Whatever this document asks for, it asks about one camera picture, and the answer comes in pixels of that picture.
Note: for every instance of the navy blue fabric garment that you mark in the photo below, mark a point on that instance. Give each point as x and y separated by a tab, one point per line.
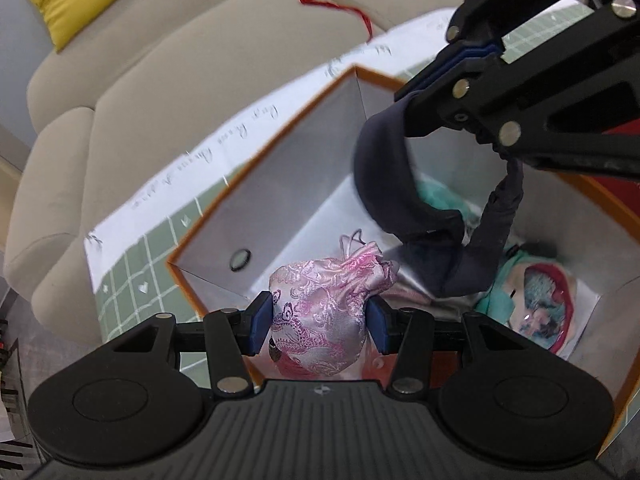
431	239

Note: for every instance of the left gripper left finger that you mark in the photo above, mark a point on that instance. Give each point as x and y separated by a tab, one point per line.
227	337

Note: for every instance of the pink brocade drawstring pouch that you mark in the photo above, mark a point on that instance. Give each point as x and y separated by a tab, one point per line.
318	327

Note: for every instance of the anime print pillow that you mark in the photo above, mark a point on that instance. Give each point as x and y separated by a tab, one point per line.
516	285

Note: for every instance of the orange white storage box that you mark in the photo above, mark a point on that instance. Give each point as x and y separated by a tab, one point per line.
295	199

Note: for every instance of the green grid tablecloth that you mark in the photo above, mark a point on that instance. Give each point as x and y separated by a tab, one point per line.
127	251

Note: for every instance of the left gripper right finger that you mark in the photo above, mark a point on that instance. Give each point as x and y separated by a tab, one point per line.
426	351

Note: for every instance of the beige sofa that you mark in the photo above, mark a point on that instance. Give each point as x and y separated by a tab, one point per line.
142	84

